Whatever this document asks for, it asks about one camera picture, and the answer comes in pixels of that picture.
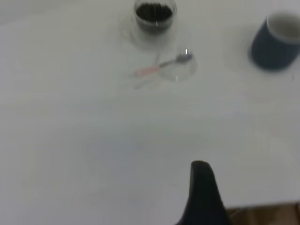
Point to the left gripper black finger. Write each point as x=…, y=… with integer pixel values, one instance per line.
x=202, y=194

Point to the dark grey-blue ceramic mug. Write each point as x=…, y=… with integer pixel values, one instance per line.
x=272, y=51

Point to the clear round glass lid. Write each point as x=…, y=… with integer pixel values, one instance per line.
x=180, y=73

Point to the clear double-wall glass cup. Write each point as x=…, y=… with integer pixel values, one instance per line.
x=150, y=39

